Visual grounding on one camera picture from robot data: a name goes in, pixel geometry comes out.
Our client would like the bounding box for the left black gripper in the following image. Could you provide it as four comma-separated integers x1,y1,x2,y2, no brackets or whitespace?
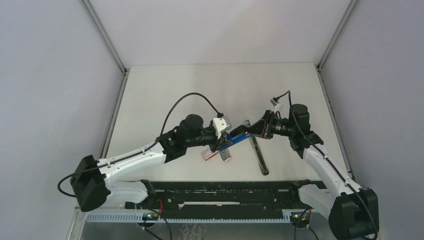
185,126,233,153

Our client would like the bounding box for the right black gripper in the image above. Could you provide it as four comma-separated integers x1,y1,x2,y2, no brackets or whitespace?
243,110,295,140

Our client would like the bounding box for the blue black stapler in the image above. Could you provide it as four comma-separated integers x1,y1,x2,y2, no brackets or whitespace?
228,125,250,148

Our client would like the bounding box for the red white staple box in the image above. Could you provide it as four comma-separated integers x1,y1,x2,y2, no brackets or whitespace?
201,148,219,161

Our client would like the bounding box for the silver white stapler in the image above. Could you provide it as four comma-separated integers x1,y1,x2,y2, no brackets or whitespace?
249,133,269,176

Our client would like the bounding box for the staple box tray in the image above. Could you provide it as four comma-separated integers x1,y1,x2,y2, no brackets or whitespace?
219,148,232,162

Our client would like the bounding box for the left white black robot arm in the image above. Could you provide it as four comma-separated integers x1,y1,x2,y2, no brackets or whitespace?
67,114,232,212

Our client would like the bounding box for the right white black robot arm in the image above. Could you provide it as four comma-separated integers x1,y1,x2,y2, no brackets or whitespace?
246,104,380,240

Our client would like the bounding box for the right green circuit board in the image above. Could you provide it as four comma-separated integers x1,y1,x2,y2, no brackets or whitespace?
290,213,310,223

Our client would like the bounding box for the green circuit board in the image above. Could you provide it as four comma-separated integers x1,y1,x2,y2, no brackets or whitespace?
290,213,310,223
142,212,160,222

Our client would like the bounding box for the left green circuit board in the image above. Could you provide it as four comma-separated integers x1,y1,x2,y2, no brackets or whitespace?
142,212,160,222

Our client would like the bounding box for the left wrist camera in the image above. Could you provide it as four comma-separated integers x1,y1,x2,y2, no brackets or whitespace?
211,115,232,139

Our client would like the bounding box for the left black camera cable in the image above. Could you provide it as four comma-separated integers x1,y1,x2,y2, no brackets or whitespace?
57,92,223,199

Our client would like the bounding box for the right aluminium frame post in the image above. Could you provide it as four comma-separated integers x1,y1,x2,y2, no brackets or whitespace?
315,0,360,178

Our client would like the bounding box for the aluminium frame post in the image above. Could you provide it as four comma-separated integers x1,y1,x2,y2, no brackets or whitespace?
79,0,128,157
315,0,360,178

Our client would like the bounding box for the left aluminium frame post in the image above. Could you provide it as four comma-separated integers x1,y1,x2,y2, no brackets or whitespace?
79,0,128,157

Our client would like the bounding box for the white slotted cable duct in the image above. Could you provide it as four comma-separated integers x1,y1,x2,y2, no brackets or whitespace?
86,211,291,224

